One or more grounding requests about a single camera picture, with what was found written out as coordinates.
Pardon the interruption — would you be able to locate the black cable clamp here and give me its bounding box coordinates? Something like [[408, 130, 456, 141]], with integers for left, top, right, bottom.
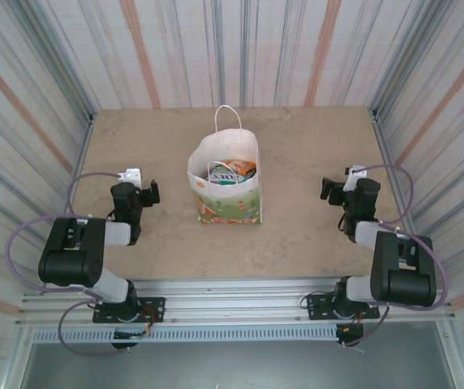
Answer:
[[111, 330, 140, 350], [334, 323, 365, 348]]

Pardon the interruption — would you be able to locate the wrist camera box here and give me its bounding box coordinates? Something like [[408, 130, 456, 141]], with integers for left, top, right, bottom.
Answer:
[[343, 165, 369, 191], [118, 166, 144, 190]]

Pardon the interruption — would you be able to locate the teal Fox's candy bag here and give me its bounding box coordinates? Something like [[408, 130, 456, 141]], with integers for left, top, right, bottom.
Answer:
[[206, 168, 246, 186]]

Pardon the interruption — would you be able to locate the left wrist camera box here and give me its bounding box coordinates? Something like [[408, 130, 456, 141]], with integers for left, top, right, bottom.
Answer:
[[118, 166, 144, 190]]

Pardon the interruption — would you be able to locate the aluminium rail frame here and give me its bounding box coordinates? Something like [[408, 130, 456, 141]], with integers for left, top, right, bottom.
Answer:
[[15, 277, 456, 329]]

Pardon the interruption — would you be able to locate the small orange snack packet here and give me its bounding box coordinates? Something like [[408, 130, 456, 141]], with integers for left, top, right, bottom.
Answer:
[[221, 160, 258, 176]]

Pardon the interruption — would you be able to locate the grey slotted cable duct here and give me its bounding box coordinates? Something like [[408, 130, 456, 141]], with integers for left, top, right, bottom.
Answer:
[[32, 326, 341, 344]]

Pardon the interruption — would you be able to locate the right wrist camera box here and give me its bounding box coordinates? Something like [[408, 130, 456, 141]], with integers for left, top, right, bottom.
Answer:
[[343, 165, 369, 191]]

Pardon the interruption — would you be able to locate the white printed paper bag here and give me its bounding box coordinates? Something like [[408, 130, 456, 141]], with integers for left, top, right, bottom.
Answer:
[[187, 105, 264, 225]]

